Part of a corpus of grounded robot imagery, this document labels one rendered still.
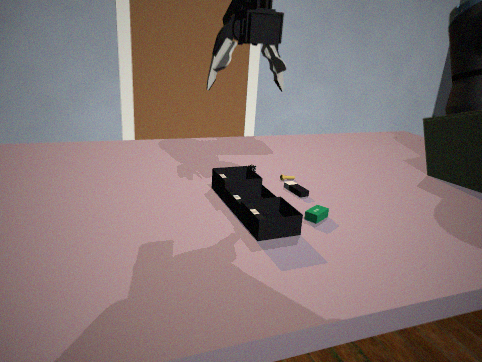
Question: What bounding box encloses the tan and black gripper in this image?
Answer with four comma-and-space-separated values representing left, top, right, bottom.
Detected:
206, 0, 286, 91

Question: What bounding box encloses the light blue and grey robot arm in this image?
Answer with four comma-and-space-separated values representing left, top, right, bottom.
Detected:
223, 0, 482, 115

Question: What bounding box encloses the black rack of bins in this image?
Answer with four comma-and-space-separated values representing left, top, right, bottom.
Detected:
212, 166, 303, 241

